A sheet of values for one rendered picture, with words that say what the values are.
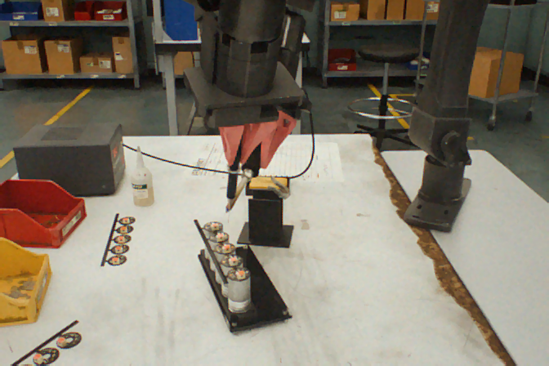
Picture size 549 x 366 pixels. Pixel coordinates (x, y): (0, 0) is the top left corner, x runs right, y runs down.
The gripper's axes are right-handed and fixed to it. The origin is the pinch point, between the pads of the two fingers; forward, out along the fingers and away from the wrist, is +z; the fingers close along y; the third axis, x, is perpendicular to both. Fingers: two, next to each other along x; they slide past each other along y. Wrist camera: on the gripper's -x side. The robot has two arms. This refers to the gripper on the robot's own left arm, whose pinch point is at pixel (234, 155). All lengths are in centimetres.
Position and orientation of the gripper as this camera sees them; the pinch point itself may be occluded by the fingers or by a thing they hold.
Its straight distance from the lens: 56.1
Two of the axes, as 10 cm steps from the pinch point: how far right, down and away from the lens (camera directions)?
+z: -1.3, 7.6, 6.3
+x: 3.6, 6.3, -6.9
